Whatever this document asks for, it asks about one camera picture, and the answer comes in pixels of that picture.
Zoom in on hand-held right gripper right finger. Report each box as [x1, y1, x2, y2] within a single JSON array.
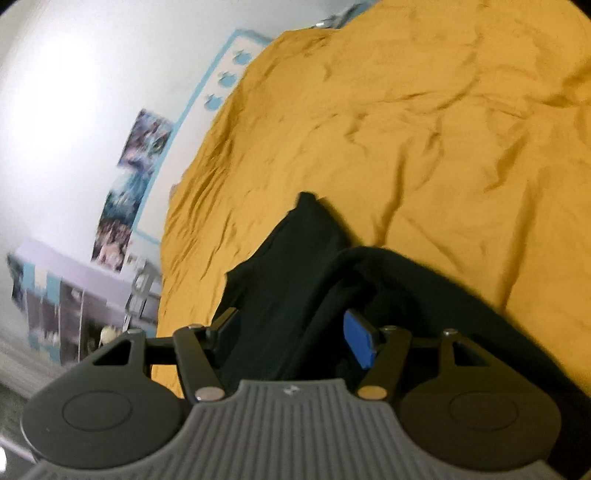
[[344, 309, 492, 401]]

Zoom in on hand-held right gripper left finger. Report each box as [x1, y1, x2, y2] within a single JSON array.
[[92, 308, 241, 402]]

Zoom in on black garment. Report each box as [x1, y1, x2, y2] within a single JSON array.
[[210, 191, 591, 398]]

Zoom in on metal chair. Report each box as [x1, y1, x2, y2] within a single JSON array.
[[122, 263, 162, 325]]

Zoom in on purple and white desk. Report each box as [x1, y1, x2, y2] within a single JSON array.
[[7, 237, 162, 366]]

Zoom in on white headboard with blue border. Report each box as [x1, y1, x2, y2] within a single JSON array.
[[134, 28, 278, 245]]

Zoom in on yellow bed blanket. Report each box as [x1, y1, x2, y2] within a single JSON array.
[[152, 0, 591, 398]]

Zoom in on grey patterned cloth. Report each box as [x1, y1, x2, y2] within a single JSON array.
[[314, 2, 370, 29]]

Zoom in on wall poster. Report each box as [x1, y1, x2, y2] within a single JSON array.
[[102, 170, 154, 223], [91, 218, 136, 273], [117, 108, 175, 172]]

